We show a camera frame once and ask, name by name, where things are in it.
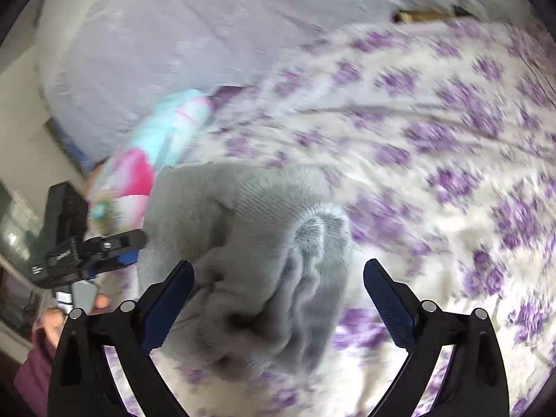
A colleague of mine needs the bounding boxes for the grey sweatpants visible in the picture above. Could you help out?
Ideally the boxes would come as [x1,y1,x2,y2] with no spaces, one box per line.
[138,163,352,379]

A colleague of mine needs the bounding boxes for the person's left hand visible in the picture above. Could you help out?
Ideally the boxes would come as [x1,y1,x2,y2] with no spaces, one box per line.
[33,293,111,348]

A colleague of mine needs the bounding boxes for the colourful floral folded blanket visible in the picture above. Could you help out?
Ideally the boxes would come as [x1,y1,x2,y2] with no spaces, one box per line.
[88,89,212,236]

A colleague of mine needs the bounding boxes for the blue patterned cloth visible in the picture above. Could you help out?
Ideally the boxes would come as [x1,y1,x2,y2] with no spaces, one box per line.
[43,118,107,177]

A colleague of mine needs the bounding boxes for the lavender padded headboard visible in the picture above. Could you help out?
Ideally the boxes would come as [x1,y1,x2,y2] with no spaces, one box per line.
[37,0,533,170]

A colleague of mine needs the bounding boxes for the purple floral bedspread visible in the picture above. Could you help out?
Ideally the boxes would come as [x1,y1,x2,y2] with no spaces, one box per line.
[104,17,556,417]

